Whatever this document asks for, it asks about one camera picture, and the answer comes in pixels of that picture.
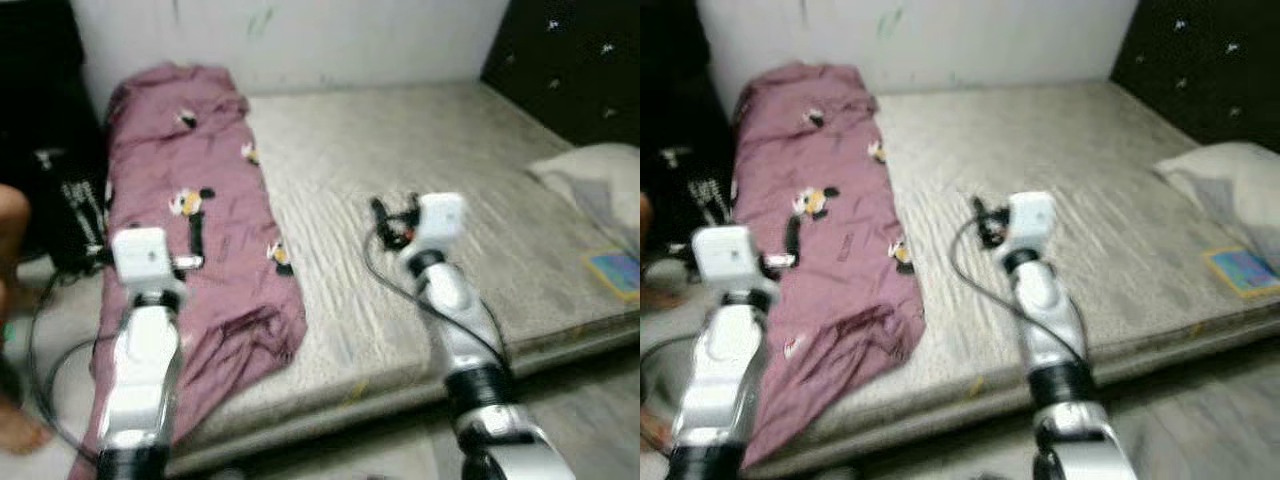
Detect colourful children's board book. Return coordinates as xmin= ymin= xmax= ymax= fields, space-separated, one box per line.
xmin=582 ymin=249 xmax=641 ymax=303
xmin=1202 ymin=246 xmax=1280 ymax=300

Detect white pillow green tree print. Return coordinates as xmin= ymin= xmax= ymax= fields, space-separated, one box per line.
xmin=526 ymin=142 xmax=641 ymax=238
xmin=1151 ymin=141 xmax=1280 ymax=243

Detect purple cartoon print blanket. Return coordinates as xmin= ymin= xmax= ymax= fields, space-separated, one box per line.
xmin=732 ymin=61 xmax=928 ymax=471
xmin=79 ymin=61 xmax=309 ymax=473

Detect grey patterned mattress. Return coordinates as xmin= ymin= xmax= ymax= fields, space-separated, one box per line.
xmin=164 ymin=79 xmax=641 ymax=478
xmin=769 ymin=79 xmax=1280 ymax=478

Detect black tufted headboard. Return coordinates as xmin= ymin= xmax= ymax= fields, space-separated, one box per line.
xmin=479 ymin=0 xmax=641 ymax=153
xmin=1109 ymin=0 xmax=1280 ymax=153

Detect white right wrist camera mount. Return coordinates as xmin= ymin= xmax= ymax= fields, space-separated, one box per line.
xmin=411 ymin=192 xmax=469 ymax=257
xmin=1004 ymin=191 xmax=1059 ymax=257

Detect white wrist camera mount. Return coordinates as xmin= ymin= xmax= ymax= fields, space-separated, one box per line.
xmin=411 ymin=192 xmax=469 ymax=257
xmin=109 ymin=226 xmax=188 ymax=302
xmin=1004 ymin=191 xmax=1059 ymax=257
xmin=691 ymin=224 xmax=778 ymax=302

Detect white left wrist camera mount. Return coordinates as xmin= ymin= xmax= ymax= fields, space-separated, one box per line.
xmin=691 ymin=224 xmax=778 ymax=302
xmin=109 ymin=226 xmax=188 ymax=302

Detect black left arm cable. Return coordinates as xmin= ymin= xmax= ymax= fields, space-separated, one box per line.
xmin=27 ymin=269 xmax=123 ymax=468
xmin=640 ymin=328 xmax=703 ymax=403

